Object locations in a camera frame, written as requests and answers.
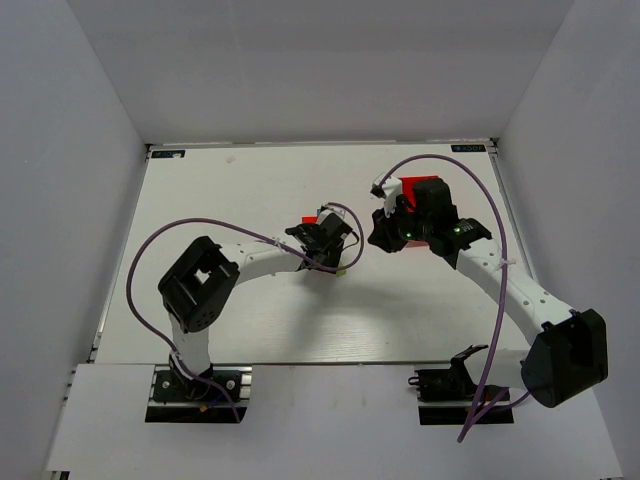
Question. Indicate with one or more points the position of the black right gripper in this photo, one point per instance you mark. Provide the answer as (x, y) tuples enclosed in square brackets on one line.
[(382, 232)]

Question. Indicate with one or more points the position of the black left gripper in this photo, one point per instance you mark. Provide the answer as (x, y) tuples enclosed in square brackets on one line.
[(310, 236)]

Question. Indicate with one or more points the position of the red long block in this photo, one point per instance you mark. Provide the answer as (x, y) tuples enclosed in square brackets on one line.
[(310, 220)]

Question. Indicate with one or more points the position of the red plastic tray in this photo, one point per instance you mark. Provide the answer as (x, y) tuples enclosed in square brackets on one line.
[(426, 191)]

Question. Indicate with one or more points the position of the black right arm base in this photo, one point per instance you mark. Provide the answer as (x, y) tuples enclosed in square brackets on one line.
[(445, 394)]

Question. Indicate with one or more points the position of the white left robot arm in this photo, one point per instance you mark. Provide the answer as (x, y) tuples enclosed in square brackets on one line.
[(197, 286)]

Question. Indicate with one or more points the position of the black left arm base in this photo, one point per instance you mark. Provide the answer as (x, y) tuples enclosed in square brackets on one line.
[(172, 402)]

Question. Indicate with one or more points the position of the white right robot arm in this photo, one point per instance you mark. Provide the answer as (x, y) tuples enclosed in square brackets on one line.
[(567, 351)]

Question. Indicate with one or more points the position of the right corner label sticker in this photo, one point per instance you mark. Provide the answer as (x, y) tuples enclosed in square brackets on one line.
[(468, 148)]

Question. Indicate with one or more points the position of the corner label sticker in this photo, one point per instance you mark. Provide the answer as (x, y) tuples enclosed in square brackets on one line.
[(168, 154), (468, 148)]

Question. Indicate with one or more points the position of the left corner label sticker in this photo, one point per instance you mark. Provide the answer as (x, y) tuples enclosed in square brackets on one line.
[(168, 154)]

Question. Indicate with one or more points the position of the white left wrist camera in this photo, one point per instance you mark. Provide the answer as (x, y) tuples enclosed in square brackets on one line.
[(328, 208)]

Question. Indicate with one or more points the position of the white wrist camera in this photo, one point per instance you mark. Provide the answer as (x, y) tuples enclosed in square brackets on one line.
[(387, 188), (328, 208)]

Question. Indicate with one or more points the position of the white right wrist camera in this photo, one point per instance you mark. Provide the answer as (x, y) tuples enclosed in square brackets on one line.
[(387, 188)]

